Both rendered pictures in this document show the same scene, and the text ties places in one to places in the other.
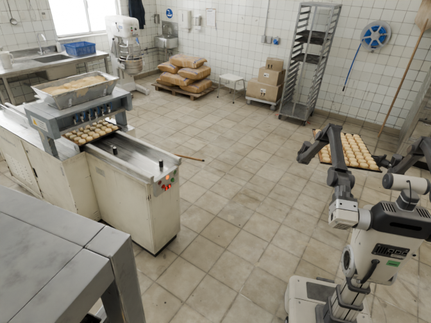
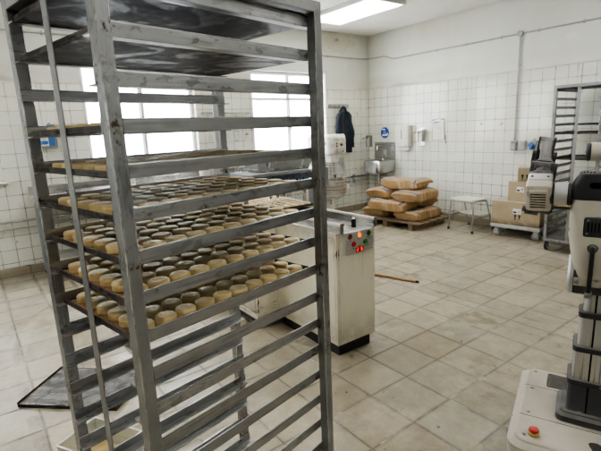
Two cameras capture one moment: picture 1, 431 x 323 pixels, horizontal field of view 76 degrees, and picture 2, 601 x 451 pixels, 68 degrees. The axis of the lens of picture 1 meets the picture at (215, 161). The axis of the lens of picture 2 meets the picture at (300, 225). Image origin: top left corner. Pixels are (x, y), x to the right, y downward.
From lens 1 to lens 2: 126 cm
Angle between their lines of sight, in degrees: 29
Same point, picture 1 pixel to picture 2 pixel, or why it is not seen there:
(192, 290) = (383, 387)
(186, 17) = (405, 133)
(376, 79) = not seen: outside the picture
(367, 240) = (574, 218)
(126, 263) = (317, 12)
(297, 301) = (529, 387)
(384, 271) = not seen: outside the picture
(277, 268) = (514, 386)
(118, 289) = (314, 20)
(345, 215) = (536, 182)
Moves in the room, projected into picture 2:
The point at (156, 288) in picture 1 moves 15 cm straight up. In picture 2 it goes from (337, 379) to (336, 357)
